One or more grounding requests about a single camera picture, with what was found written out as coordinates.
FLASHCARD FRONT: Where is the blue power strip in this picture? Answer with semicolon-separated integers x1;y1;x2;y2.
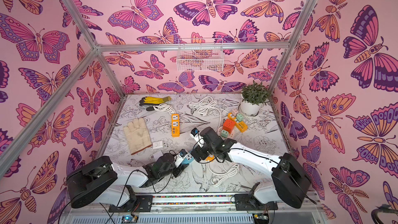
181;153;195;164

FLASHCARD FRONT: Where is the beige cotton glove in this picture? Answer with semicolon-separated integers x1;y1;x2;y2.
123;118;152;155

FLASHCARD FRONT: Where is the yellow black work glove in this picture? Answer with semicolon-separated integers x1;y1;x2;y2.
140;96;171;106

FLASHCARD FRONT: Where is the white charger plug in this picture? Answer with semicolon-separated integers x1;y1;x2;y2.
152;141;163;149

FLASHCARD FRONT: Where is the white paper leaflet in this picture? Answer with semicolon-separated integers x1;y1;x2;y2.
149;150;163;162

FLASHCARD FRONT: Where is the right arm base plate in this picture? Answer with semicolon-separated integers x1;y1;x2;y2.
232;194;278;211

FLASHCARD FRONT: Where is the potted green plant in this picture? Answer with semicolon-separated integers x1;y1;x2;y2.
239;81;271;116

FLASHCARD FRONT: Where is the round beige power strip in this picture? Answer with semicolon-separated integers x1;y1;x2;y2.
217;127;243;142

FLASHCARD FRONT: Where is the yellow power strip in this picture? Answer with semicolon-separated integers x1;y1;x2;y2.
171;114;180;138
227;109;248;133
205;155;215;162

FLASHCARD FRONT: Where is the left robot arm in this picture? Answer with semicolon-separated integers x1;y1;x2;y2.
66;151;189;212

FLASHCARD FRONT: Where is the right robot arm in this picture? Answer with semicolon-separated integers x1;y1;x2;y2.
190;127;312;209

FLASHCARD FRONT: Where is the white cable coil left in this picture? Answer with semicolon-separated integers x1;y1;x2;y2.
146;104;175;115

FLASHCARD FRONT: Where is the white cable bundle back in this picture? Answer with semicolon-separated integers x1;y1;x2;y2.
188;96;224;131

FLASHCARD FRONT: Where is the white wire basket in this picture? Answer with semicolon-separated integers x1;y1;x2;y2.
175;38;224;73

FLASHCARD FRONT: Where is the green charger on round strip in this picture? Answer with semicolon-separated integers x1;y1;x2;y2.
220;129;229;139

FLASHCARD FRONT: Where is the orange cube socket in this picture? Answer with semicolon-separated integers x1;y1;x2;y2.
222;119;235;134

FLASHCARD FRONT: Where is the white pink cable front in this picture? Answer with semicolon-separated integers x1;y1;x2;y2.
207;161;240;188

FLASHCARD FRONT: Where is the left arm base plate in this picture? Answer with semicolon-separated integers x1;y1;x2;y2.
108;195;153;213

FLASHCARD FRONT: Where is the aluminium frame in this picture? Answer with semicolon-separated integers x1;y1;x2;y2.
1;0;318;175

